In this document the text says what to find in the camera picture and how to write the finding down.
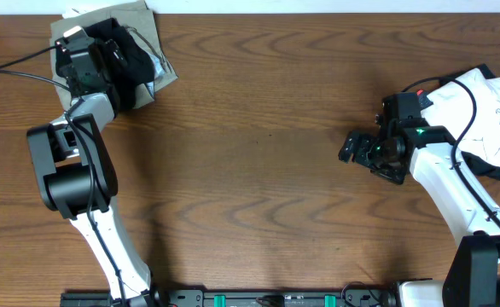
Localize black t-shirt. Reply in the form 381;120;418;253
84;18;154;112

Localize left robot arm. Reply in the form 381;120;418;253
26;36;160;306

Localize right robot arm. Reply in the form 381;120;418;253
339;126;500;306

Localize folded khaki shorts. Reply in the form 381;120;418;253
50;1;177;113

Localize black white printed garment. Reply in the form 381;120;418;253
421;64;500;181

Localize left black cable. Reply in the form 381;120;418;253
0;44;130;307

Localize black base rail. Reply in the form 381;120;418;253
59;282;401;307

